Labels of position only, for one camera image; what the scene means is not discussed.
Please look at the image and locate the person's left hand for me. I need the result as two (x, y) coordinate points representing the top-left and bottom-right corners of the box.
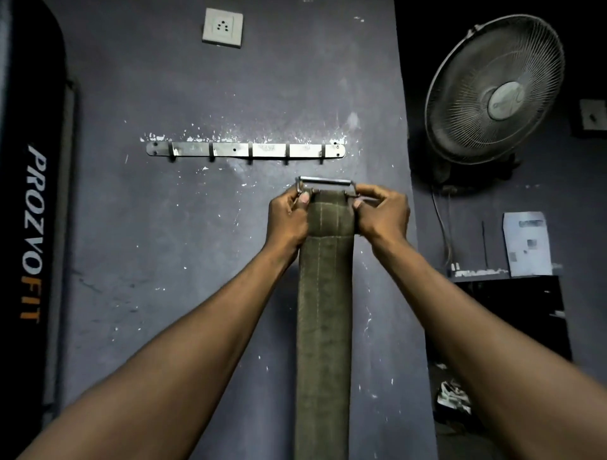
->
(267, 184), (311, 257)

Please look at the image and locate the person's right hand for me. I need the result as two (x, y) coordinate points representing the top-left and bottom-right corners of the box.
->
(351, 184), (411, 256)

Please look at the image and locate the olive green weightlifting belt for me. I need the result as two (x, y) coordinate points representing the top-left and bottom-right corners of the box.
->
(293, 176), (358, 460)

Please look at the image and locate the person's left forearm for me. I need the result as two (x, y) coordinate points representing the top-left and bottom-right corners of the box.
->
(16, 239), (300, 460)

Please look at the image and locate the person's right forearm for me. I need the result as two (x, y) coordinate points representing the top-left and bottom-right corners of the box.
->
(372, 237), (607, 460)

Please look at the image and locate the white power strip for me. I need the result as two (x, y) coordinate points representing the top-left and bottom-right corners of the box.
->
(451, 263), (510, 279)

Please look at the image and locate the grey paper sheet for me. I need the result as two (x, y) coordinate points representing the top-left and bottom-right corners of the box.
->
(503, 211), (555, 278)

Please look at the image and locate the black cabinet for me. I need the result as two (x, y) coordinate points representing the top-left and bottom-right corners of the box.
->
(426, 274), (573, 366)

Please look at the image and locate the crumpled white cloth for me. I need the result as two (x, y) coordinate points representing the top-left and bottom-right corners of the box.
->
(436, 379), (473, 415)

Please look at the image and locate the black punching bag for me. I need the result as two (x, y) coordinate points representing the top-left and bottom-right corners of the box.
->
(0, 0), (68, 460)

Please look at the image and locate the metal wall hook rail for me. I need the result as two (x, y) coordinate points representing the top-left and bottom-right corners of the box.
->
(145, 140), (346, 165)

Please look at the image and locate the black fan cable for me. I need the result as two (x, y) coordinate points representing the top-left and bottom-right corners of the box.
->
(431, 185), (452, 272)

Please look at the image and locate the wall mounted fan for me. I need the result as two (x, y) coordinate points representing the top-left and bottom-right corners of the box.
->
(411, 14), (566, 186)

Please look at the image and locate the white wall socket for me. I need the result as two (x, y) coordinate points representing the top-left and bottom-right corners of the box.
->
(202, 8), (244, 48)

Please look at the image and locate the small wall switch plate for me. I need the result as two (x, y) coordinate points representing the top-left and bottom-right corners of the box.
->
(579, 99), (607, 132)

